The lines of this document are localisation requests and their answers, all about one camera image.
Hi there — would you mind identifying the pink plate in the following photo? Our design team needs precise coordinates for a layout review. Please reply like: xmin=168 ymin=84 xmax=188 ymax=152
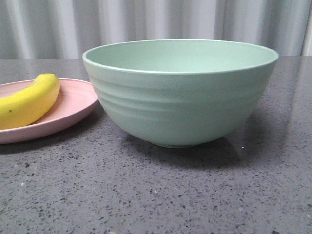
xmin=0 ymin=78 xmax=98 ymax=144

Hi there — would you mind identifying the green ribbed bowl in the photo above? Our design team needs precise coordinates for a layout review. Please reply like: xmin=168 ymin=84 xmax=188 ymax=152
xmin=82 ymin=39 xmax=279 ymax=148

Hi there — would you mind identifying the yellow banana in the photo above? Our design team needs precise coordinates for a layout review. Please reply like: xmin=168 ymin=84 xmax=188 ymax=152
xmin=0 ymin=73 xmax=60 ymax=130

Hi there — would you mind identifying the white pleated curtain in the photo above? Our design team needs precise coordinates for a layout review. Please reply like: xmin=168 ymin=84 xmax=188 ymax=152
xmin=0 ymin=0 xmax=312 ymax=59

